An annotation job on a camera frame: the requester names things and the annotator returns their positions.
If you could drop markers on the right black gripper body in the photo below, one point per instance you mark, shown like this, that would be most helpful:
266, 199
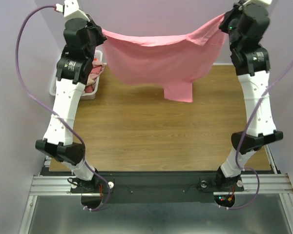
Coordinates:
225, 22

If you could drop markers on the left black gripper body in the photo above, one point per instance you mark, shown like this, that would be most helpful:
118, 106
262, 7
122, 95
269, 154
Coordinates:
96, 36

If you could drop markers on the bright pink t shirt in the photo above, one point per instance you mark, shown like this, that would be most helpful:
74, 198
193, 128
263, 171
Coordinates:
172, 62

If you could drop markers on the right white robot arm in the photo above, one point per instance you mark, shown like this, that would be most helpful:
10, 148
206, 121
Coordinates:
252, 66

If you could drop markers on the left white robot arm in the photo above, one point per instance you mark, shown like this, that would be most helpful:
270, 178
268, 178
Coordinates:
57, 142

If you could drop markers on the white plastic laundry basket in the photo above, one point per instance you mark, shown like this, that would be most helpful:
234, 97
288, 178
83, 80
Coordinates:
91, 96

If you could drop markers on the dusty pink t shirt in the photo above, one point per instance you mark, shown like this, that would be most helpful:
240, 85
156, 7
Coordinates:
97, 63

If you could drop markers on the red t shirt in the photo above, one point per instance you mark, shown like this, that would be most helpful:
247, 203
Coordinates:
92, 78

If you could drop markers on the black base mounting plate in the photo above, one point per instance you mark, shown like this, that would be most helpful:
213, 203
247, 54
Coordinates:
157, 187

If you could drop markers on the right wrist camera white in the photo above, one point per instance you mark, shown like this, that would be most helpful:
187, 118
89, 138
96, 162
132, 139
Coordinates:
261, 3

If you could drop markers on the aluminium frame rail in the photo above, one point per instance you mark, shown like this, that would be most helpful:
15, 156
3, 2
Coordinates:
50, 186

